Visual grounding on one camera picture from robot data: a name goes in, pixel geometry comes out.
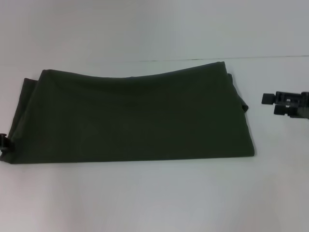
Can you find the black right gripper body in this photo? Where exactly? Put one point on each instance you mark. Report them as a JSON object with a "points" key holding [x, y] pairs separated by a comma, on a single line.
{"points": [[295, 104]]}

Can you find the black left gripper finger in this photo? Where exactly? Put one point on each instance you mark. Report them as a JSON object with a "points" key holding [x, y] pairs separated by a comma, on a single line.
{"points": [[6, 142]]}

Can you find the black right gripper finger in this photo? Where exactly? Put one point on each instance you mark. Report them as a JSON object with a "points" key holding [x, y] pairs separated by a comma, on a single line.
{"points": [[268, 98], [280, 110]]}

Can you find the dark green FREE t-shirt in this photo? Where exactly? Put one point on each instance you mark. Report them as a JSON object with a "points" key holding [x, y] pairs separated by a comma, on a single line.
{"points": [[132, 116]]}

